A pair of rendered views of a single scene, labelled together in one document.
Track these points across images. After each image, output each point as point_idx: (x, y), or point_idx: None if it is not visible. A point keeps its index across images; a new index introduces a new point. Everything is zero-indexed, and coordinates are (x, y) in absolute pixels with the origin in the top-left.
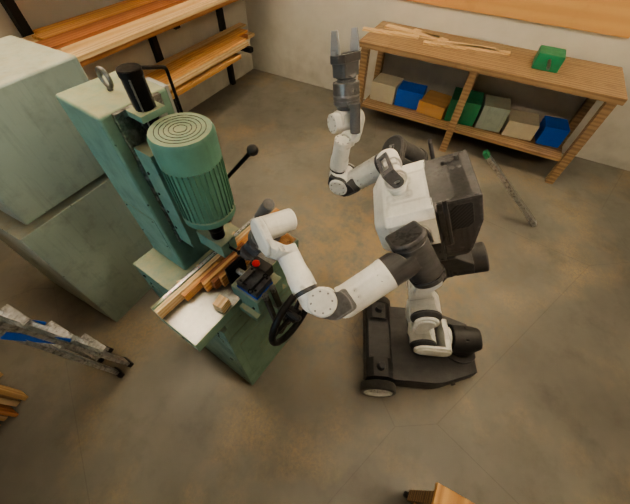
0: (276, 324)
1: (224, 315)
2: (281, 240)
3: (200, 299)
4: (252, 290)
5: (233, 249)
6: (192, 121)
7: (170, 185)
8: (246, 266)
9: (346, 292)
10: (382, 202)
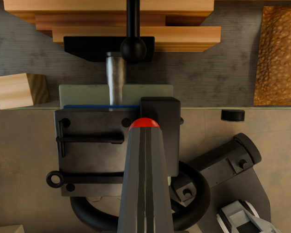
0: (78, 218)
1: (21, 108)
2: (287, 85)
3: (6, 24)
4: (60, 185)
5: (129, 9)
6: None
7: None
8: (151, 60)
9: None
10: None
